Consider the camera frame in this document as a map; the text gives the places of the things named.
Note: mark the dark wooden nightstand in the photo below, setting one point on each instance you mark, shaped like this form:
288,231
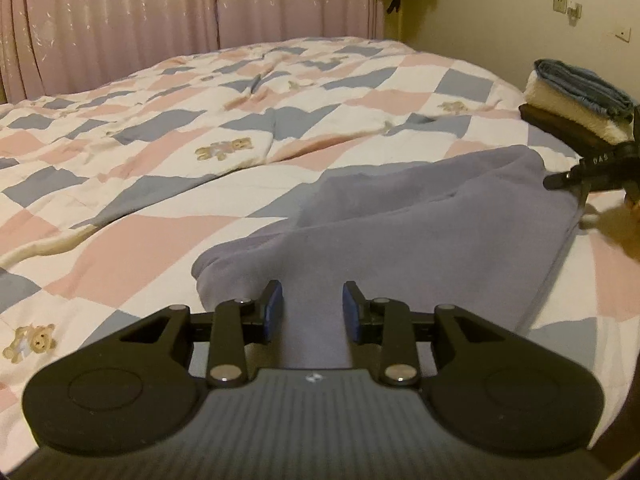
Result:
560,127

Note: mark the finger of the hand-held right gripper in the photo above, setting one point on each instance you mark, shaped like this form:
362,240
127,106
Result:
565,178

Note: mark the black hanging object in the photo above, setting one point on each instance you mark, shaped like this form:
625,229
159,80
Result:
393,4

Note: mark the wall socket with plug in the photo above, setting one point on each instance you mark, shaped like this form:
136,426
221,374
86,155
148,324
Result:
567,6

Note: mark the cream folded towel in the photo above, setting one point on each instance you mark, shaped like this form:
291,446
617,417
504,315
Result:
565,105

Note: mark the blue folded cloth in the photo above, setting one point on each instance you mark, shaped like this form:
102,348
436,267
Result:
585,82

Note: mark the pink curtain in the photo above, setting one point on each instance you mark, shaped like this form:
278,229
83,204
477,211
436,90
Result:
175,10

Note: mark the checkered bear print quilt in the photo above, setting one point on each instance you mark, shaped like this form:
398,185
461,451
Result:
150,160

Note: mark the white wall switch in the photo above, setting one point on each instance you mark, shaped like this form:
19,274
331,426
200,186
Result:
622,34

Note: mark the grey shirt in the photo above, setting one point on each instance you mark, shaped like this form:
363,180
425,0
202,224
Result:
400,240

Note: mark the person's right hand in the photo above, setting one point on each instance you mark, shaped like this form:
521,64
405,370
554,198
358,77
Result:
617,227

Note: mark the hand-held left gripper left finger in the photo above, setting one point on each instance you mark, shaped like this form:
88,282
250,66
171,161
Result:
272,310

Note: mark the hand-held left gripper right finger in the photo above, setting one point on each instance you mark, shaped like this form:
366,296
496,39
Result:
351,315

